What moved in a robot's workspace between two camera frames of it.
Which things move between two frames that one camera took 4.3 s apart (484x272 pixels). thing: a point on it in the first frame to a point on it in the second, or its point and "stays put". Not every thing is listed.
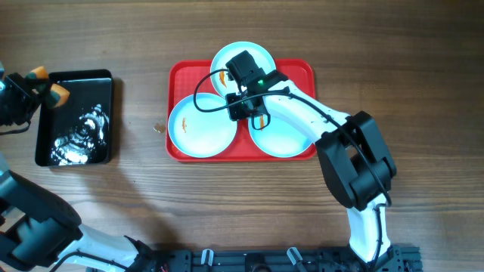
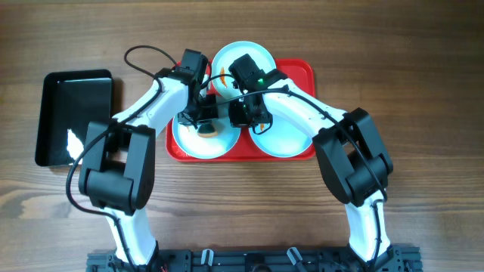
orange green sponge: [58, 95] to [206, 130]
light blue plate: [201, 134] stays put
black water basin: [79, 132] stays put
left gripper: [17, 86] to [209, 114]
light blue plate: [283, 137] stays put
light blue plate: [228, 52] stays put
